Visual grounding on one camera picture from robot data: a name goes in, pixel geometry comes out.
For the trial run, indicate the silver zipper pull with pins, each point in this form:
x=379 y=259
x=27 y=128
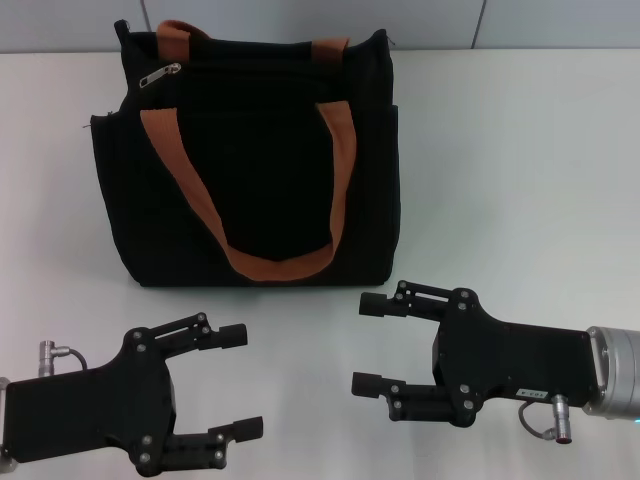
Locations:
x=157 y=76

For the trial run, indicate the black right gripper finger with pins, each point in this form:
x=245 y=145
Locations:
x=380 y=305
x=370 y=384

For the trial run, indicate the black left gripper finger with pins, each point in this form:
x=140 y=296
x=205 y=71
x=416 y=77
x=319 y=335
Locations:
x=200 y=450
x=230 y=336

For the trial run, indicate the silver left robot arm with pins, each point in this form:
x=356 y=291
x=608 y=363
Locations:
x=3 y=400

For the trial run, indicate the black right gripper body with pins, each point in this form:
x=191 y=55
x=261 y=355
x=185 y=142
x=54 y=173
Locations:
x=515 y=360

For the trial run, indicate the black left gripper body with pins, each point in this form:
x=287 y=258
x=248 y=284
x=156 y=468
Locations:
x=90 y=410

